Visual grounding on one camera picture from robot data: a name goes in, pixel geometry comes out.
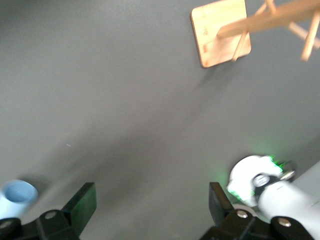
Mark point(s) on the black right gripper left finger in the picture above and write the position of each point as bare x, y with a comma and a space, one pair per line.
82, 205

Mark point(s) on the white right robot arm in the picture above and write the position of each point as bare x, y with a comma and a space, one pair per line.
287, 200

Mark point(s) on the wooden cup rack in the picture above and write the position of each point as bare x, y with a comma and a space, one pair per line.
220, 35

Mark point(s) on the light blue cup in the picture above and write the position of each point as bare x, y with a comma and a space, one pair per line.
15, 197

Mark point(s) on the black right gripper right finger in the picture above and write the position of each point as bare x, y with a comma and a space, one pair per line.
217, 202

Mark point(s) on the dark grey table mat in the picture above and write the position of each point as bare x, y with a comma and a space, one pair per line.
125, 100

